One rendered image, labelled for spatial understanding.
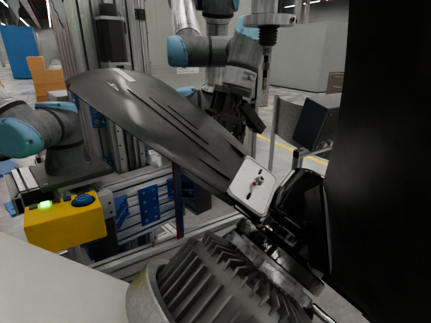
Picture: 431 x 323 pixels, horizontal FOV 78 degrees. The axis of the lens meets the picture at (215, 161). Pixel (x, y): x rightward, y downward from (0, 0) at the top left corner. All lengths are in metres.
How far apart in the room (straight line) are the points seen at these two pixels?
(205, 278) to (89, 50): 1.00
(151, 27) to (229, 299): 2.07
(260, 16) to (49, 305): 0.38
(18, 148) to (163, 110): 0.57
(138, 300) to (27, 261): 0.12
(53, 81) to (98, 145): 8.38
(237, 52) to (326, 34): 9.62
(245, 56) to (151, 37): 1.65
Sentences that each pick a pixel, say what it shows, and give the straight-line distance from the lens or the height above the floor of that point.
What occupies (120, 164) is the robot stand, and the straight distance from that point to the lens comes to 1.19.
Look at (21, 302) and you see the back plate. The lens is 0.29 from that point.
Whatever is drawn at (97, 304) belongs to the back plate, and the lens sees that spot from 0.34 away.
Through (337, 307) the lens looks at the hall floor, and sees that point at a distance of 1.96.
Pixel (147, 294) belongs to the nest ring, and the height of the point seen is 1.17.
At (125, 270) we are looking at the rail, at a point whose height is 0.83.
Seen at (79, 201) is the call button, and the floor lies 1.08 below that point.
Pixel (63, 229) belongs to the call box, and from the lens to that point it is 0.73.
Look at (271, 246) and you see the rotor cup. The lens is 0.35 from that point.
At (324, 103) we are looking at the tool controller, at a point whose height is 1.24.
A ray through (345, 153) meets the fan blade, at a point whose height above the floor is 1.35.
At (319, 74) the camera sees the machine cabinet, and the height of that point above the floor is 0.65.
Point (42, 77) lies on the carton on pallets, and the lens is 9.56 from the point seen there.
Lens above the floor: 1.42
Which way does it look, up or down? 23 degrees down
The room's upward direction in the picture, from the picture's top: straight up
